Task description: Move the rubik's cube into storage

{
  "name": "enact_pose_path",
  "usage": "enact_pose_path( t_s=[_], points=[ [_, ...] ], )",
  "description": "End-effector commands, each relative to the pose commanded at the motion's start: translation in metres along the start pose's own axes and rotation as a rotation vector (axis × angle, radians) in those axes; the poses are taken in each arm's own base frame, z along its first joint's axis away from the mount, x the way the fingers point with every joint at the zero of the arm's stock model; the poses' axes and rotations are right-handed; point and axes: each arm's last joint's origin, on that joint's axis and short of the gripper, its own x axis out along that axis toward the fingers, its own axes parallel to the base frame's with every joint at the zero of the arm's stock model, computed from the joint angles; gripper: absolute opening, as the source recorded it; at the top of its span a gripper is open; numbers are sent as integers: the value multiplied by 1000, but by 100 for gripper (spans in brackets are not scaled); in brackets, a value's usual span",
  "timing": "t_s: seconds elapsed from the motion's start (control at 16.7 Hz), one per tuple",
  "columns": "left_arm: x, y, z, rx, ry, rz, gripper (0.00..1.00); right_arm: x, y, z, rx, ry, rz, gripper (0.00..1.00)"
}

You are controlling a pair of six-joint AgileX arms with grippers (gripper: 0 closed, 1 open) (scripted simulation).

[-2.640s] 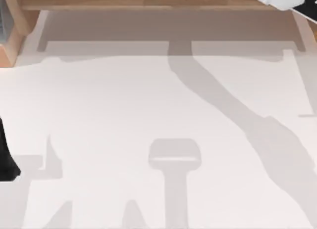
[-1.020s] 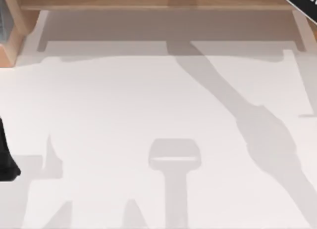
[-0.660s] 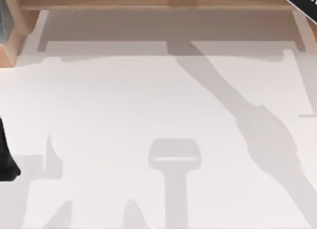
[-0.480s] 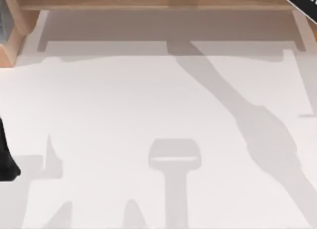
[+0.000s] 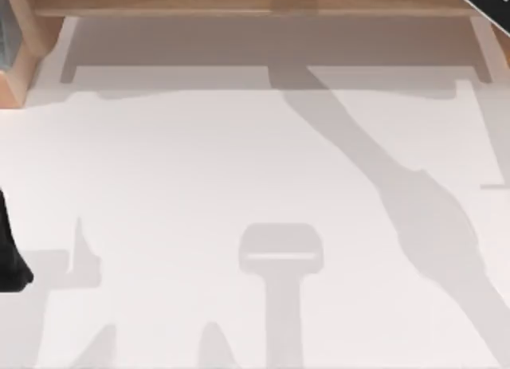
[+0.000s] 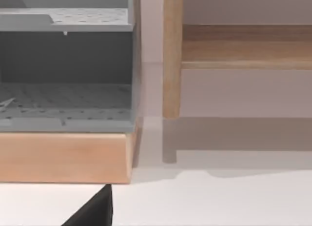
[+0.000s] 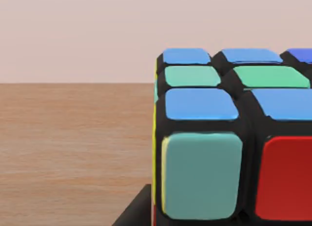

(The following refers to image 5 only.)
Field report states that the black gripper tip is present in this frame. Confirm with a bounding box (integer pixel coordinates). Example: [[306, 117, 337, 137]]
[[0, 190, 34, 293]]

